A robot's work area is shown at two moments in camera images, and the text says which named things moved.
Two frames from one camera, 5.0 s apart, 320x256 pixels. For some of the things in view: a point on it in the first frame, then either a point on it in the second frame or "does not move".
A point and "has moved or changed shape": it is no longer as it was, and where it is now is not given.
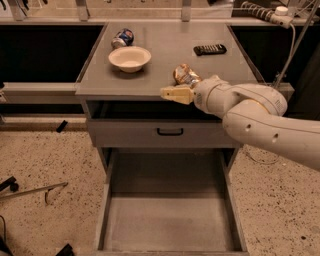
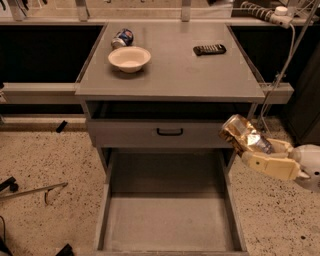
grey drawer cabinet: (136, 131) does not move
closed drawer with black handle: (159, 133) does not move
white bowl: (129, 59) does not move
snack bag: (183, 75) has moved or changed shape
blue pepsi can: (123, 38) does not move
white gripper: (206, 93) to (309, 163)
